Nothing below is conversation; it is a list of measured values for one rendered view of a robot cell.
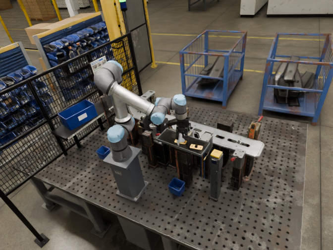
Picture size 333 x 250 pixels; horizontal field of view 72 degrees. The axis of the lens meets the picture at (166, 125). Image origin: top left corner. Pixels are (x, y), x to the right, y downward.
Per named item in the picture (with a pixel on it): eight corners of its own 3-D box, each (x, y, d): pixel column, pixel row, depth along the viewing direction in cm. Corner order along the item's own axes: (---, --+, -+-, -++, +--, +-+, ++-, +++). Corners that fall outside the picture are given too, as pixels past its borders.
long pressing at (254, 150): (266, 141, 179) (266, 140, 179) (257, 159, 165) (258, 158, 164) (133, 102, 248) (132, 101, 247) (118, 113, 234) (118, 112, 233)
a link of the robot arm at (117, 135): (107, 149, 160) (102, 134, 152) (116, 137, 170) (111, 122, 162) (123, 151, 157) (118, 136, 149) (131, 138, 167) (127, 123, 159)
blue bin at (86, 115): (98, 115, 228) (94, 103, 221) (70, 131, 212) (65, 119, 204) (89, 109, 238) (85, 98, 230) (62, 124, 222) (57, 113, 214)
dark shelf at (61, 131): (132, 94, 261) (131, 92, 260) (66, 141, 205) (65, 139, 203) (118, 90, 272) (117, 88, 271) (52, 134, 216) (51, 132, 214)
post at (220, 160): (221, 194, 180) (224, 153, 153) (217, 201, 175) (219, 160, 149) (212, 190, 183) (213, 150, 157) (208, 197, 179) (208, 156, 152)
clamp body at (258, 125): (257, 154, 209) (263, 122, 187) (252, 164, 200) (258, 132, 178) (246, 150, 214) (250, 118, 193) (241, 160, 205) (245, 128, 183)
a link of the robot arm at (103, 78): (88, 73, 126) (166, 117, 130) (98, 64, 134) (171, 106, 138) (84, 88, 133) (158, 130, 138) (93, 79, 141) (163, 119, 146)
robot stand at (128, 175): (136, 203, 181) (125, 168, 157) (115, 194, 190) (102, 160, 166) (149, 183, 195) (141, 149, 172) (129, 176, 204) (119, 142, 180)
